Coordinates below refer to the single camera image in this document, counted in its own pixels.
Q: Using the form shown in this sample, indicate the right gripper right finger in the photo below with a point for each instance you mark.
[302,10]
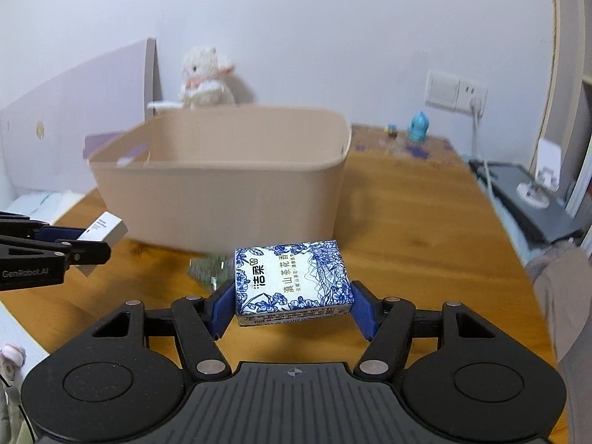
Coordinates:
[454,376]

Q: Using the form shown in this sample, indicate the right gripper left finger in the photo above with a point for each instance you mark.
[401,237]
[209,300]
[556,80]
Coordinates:
[126,376]

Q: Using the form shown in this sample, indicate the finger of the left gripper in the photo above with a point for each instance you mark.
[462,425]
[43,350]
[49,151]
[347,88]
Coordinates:
[16,226]
[69,254]

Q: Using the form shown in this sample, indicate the small white box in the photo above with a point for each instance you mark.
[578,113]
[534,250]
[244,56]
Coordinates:
[107,228]

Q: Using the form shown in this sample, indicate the blue white porcelain-pattern box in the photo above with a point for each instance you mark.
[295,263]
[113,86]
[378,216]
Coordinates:
[291,283]

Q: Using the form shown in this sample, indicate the pink purple headboard panel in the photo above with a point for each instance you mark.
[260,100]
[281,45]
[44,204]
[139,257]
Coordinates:
[48,133]

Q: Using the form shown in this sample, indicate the grey beige blanket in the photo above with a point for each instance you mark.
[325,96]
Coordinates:
[561,281]

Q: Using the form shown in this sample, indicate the beige plastic storage basket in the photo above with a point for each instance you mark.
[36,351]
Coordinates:
[213,179]

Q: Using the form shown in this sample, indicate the grey laptop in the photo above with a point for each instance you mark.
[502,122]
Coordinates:
[549,225]

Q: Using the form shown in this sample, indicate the white plush lamb toy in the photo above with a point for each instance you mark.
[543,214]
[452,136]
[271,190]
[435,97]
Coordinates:
[204,72]

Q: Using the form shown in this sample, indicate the white phone stand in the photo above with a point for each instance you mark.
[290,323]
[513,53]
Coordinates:
[546,178]

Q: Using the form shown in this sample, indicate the blue cartoon figurine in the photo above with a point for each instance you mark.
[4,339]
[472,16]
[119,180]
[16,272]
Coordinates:
[418,127]

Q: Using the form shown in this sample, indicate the purple flower table mat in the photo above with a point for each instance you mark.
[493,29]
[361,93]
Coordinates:
[436,150]

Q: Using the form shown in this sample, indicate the tiny mushroom figurine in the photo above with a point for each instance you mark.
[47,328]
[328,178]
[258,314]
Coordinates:
[391,130]

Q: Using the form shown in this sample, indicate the white wall switch socket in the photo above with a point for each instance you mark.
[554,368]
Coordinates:
[455,93]

